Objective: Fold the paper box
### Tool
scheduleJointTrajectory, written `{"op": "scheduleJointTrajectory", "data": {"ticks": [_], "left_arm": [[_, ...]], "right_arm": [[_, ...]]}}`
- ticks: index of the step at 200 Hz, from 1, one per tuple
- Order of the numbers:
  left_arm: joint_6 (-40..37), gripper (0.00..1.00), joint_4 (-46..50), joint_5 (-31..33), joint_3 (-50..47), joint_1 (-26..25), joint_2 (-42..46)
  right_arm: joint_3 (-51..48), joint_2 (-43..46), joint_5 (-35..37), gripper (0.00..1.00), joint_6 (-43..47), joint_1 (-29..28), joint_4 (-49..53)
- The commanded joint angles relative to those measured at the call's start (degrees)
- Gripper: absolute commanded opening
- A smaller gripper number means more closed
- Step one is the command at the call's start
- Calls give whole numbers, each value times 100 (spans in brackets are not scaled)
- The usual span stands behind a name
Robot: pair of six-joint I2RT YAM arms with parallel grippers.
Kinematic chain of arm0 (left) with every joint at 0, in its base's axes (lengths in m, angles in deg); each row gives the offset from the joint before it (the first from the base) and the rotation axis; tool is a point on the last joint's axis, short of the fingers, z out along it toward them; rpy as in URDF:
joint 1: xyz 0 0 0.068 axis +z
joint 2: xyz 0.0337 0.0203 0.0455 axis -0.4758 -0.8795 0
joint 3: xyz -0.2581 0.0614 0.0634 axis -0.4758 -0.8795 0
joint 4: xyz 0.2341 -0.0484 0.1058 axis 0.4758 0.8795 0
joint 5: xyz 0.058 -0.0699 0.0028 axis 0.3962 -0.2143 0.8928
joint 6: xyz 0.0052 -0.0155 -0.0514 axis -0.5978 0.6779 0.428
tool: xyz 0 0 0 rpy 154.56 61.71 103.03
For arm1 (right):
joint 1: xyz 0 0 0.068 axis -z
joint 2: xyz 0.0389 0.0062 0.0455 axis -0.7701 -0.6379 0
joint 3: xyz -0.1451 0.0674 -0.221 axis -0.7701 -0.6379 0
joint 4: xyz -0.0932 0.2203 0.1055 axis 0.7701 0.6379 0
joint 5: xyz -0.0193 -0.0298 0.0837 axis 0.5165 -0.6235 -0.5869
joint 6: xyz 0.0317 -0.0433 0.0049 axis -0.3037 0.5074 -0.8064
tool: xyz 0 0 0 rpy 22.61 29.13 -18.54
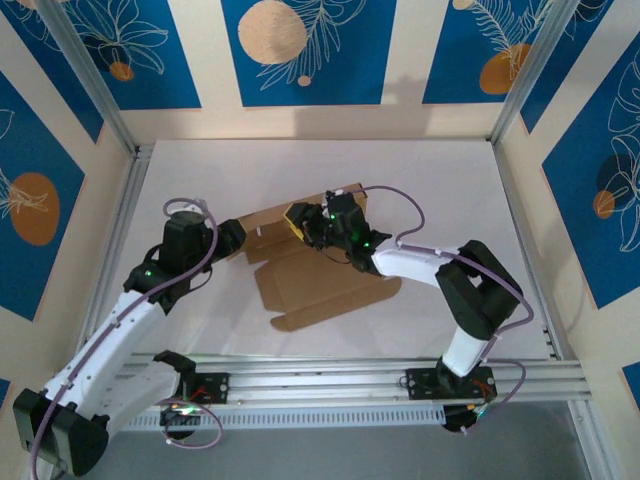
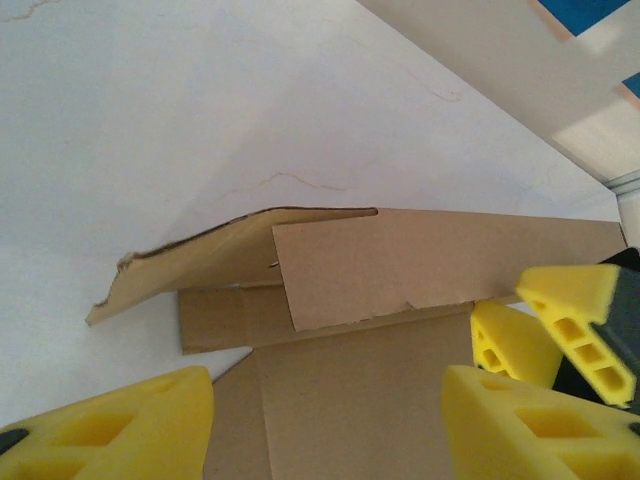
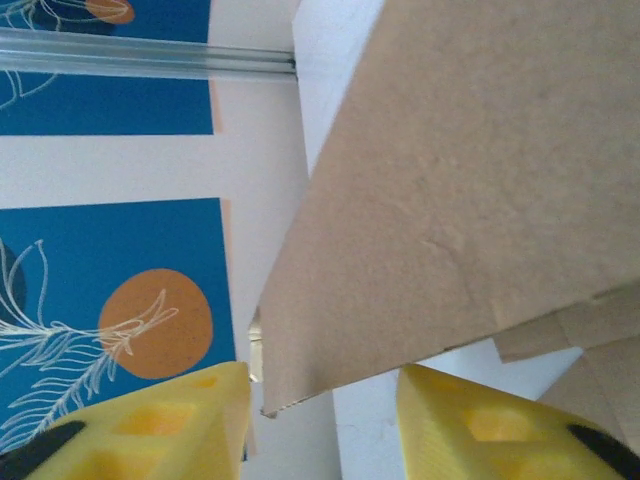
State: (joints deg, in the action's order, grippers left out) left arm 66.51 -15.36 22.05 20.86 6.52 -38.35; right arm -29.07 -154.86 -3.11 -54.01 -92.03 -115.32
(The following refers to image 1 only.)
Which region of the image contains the brown cardboard box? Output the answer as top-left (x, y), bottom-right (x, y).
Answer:
top-left (227, 180), bottom-right (404, 332)

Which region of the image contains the black controller board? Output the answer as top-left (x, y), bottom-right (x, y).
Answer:
top-left (158, 402), bottom-right (201, 441)
top-left (442, 403), bottom-right (489, 436)

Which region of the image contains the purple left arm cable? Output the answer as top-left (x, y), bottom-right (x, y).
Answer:
top-left (28, 197), bottom-right (220, 480)

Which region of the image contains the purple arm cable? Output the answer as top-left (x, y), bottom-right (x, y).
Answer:
top-left (28, 197), bottom-right (220, 480)
top-left (357, 184), bottom-right (535, 419)

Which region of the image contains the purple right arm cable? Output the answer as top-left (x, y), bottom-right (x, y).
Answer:
top-left (357, 184), bottom-right (535, 419)

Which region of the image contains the aluminium side rail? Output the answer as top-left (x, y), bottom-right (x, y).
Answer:
top-left (74, 144), bottom-right (156, 361)
top-left (492, 142), bottom-right (566, 361)

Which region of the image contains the aluminium front frame rail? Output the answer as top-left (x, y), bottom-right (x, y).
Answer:
top-left (42, 353), bottom-right (594, 412)

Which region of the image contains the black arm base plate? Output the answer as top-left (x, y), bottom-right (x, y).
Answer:
top-left (405, 366), bottom-right (497, 402)
top-left (174, 372), bottom-right (231, 406)

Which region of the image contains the aluminium corner post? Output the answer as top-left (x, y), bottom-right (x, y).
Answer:
top-left (489, 0), bottom-right (581, 146)
top-left (37, 0), bottom-right (140, 156)

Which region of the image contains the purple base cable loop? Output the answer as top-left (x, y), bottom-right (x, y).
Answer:
top-left (162, 399), bottom-right (224, 450)

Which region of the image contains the grey slotted cable duct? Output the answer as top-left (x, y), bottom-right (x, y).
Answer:
top-left (107, 405), bottom-right (446, 434)

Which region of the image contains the aluminium lower frame leg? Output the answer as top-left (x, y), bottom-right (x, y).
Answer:
top-left (567, 399), bottom-right (604, 480)

